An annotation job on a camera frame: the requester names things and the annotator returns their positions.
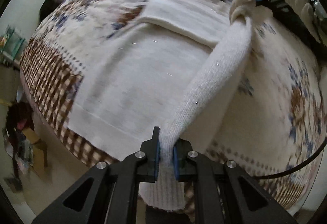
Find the person's right hand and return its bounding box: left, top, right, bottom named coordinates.
left=282, top=0, right=323, bottom=43

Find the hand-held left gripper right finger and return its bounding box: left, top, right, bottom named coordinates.
left=173, top=138, right=298, bottom=224

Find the dark clothes pile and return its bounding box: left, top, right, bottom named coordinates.
left=4, top=101, right=36, bottom=139

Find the brown blue patterned blanket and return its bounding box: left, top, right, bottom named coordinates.
left=20, top=0, right=323, bottom=215

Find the white knitted sweater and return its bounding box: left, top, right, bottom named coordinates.
left=68, top=0, right=272, bottom=213

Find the cardboard box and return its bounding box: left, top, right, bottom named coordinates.
left=22, top=125, right=48, bottom=177

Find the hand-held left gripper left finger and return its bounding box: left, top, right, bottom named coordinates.
left=32, top=126, right=161, bottom=224

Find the dark bag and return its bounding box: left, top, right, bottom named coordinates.
left=39, top=0, right=71, bottom=21

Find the black cable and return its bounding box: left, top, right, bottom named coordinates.
left=254, top=134, right=327, bottom=180

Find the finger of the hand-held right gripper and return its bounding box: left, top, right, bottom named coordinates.
left=254, top=0, right=290, bottom=14

